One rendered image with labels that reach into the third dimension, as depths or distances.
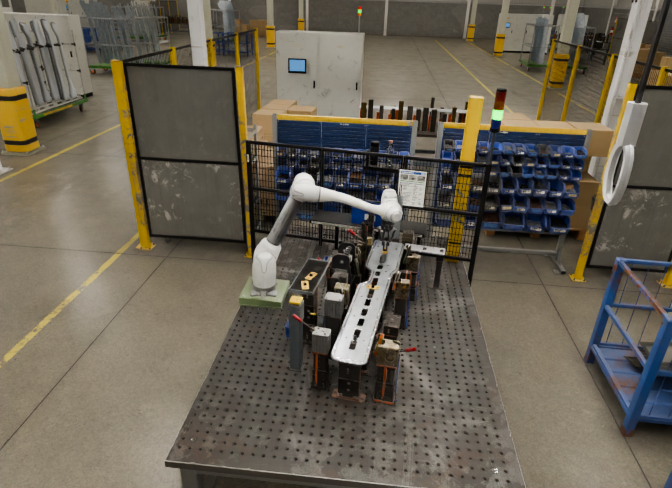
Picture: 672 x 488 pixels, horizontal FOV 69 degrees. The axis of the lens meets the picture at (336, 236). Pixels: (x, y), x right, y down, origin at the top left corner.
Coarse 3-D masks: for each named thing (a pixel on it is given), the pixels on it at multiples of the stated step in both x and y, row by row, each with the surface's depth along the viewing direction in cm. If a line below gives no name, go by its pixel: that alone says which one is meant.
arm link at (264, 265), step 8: (256, 256) 330; (264, 256) 329; (272, 256) 332; (256, 264) 327; (264, 264) 326; (272, 264) 329; (256, 272) 328; (264, 272) 327; (272, 272) 330; (256, 280) 331; (264, 280) 329; (272, 280) 333; (264, 288) 333
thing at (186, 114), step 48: (144, 96) 479; (192, 96) 472; (240, 96) 465; (144, 144) 501; (192, 144) 494; (144, 192) 524; (192, 192) 518; (240, 192) 511; (144, 240) 548; (240, 240) 538
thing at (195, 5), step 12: (192, 0) 621; (192, 12) 627; (192, 24) 633; (204, 24) 645; (192, 36) 639; (204, 36) 648; (192, 48) 646; (204, 48) 651; (192, 60) 653; (204, 60) 654
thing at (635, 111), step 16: (656, 32) 44; (656, 48) 44; (640, 96) 46; (640, 112) 46; (624, 128) 47; (640, 128) 47; (624, 144) 47; (608, 160) 50; (624, 160) 47; (608, 176) 51; (624, 176) 48; (608, 192) 51
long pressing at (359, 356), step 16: (368, 256) 338; (384, 256) 339; (400, 256) 341; (384, 272) 320; (368, 288) 302; (384, 288) 302; (352, 304) 285; (352, 320) 271; (368, 320) 272; (352, 336) 259; (368, 336) 259; (336, 352) 247; (352, 352) 247; (368, 352) 248
